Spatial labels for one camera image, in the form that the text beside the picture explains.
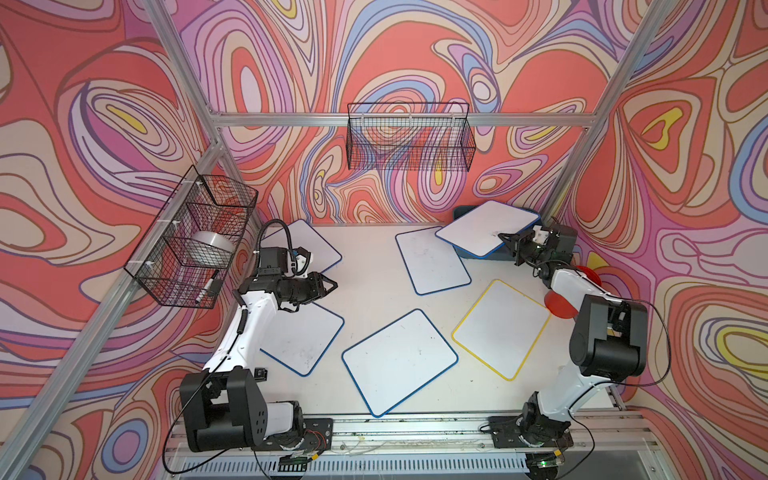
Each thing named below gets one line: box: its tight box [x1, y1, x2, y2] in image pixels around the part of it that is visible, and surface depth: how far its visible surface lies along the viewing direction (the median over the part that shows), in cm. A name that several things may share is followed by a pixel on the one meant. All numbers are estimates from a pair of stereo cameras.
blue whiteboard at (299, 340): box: [260, 302, 345, 377], surface depth 88 cm
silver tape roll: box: [188, 231, 236, 264], surface depth 73 cm
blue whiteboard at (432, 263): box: [395, 226, 472, 295], surface depth 110 cm
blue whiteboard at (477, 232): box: [435, 200, 541, 258], surface depth 104 cm
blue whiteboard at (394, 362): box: [342, 308, 459, 418], surface depth 88 cm
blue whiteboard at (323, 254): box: [263, 219, 342, 274], surface depth 118 cm
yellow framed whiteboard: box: [451, 280, 551, 382], surface depth 93 cm
